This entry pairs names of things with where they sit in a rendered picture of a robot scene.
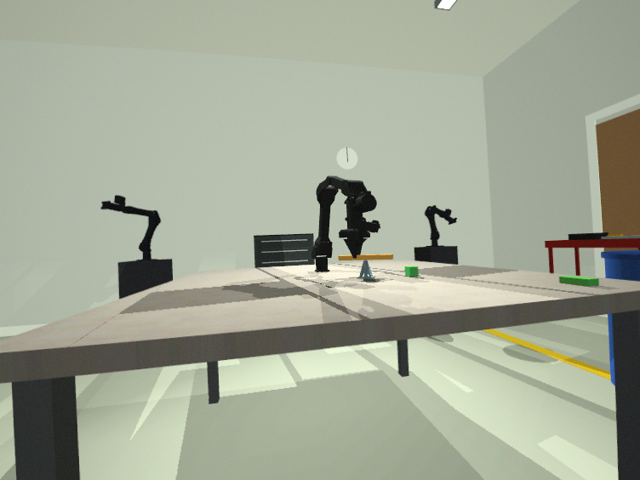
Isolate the orange bar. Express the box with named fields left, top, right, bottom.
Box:
left=339, top=254, right=393, bottom=260

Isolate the green cube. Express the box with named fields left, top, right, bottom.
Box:
left=405, top=266, right=419, bottom=277

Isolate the green rectangular bar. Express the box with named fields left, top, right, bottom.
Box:
left=559, top=276, right=599, bottom=287

